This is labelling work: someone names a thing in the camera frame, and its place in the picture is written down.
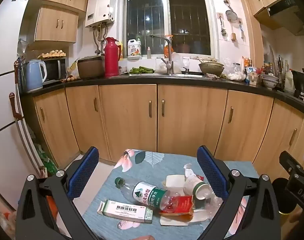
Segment white detergent jug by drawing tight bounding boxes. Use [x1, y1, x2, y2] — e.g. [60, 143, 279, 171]
[127, 39, 142, 60]

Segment wooden base cabinets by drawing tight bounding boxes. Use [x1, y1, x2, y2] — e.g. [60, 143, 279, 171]
[33, 84, 304, 170]

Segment hanging wooden brush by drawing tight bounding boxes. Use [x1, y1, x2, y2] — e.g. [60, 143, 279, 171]
[230, 21, 237, 42]

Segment small wooden wall cabinet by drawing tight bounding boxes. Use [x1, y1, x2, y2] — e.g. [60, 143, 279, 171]
[33, 5, 79, 43]

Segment steel kitchen faucet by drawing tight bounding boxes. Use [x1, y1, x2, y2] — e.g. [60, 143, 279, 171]
[149, 34, 173, 75]

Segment white green ointment box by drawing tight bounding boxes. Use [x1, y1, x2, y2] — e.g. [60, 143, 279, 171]
[97, 199, 153, 223]

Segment white plastic bag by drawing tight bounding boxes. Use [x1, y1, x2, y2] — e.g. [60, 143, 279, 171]
[155, 52, 183, 74]

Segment white yogurt cup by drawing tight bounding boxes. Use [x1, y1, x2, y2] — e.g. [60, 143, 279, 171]
[183, 174, 213, 200]

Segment flat white paper sheet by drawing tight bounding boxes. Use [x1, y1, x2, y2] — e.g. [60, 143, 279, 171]
[160, 209, 207, 227]

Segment white gas water heater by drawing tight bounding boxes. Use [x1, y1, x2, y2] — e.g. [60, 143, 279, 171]
[85, 0, 117, 28]

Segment barred kitchen window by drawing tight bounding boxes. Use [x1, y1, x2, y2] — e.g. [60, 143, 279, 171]
[121, 0, 215, 58]

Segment clear plastic bottle green label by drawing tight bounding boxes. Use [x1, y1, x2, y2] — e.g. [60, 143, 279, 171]
[114, 177, 182, 212]

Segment stack of white bowls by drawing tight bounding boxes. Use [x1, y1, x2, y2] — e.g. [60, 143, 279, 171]
[262, 74, 279, 89]

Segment blue electric kettle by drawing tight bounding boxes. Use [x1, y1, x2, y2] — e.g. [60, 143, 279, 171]
[24, 59, 47, 93]

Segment orange spray bottle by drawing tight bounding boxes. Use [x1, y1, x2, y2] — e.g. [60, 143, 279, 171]
[164, 34, 173, 58]

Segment white refrigerator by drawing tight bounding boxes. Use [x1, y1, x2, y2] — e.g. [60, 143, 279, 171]
[0, 0, 46, 205]

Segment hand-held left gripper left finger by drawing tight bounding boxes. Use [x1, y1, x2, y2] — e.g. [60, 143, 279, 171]
[15, 146, 100, 240]

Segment group of condiment bottles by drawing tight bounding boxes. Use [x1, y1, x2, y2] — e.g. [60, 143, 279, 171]
[263, 54, 290, 80]

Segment blue floral tablecloth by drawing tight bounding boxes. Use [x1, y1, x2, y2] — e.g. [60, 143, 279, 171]
[82, 149, 260, 240]

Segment white plastic bottle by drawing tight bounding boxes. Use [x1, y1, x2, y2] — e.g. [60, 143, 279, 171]
[285, 70, 295, 93]

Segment black microwave oven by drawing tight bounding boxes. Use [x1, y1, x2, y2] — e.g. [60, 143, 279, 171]
[41, 57, 67, 85]

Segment small white paper box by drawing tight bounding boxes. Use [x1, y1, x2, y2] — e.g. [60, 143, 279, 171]
[165, 174, 187, 188]

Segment red snack packet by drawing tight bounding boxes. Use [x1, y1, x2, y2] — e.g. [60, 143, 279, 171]
[159, 195, 194, 222]

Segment brown rice cooker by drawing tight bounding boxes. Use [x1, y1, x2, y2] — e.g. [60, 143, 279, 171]
[77, 56, 105, 79]

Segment tray of eggs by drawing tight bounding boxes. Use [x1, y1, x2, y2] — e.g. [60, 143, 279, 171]
[38, 50, 67, 59]

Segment black wok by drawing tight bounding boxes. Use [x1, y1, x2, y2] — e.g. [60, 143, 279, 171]
[292, 69, 304, 93]

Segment clear plastic wrapper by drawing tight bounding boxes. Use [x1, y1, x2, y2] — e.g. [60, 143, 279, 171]
[192, 194, 223, 222]

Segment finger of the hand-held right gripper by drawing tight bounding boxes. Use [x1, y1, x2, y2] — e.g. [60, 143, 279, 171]
[279, 151, 304, 175]

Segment hanging steel ladle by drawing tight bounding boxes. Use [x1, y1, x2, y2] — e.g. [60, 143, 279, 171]
[219, 15, 227, 36]

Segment metal colander bowl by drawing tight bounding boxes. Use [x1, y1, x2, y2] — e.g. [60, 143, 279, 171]
[198, 61, 225, 75]

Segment torn white wrapper piece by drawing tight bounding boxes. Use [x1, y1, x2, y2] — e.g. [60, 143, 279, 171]
[183, 163, 205, 180]

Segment hanging wire strainer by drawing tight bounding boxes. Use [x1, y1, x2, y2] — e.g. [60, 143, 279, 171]
[224, 0, 238, 22]

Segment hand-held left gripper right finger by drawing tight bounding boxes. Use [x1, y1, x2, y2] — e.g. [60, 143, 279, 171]
[197, 145, 280, 240]

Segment green plastic bag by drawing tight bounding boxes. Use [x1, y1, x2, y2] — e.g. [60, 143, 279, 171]
[33, 142, 59, 177]

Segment red thermos flask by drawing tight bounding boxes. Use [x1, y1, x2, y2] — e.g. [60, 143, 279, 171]
[104, 37, 122, 78]

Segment pile of green vegetables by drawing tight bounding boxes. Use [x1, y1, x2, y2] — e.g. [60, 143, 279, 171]
[129, 66, 155, 74]

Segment pile of garlic bulbs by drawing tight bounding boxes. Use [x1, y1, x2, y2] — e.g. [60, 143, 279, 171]
[228, 70, 246, 81]

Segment range hood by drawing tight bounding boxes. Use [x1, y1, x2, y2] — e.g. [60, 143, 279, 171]
[254, 0, 304, 37]

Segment steel sink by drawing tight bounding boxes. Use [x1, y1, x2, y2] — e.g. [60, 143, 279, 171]
[119, 71, 207, 78]

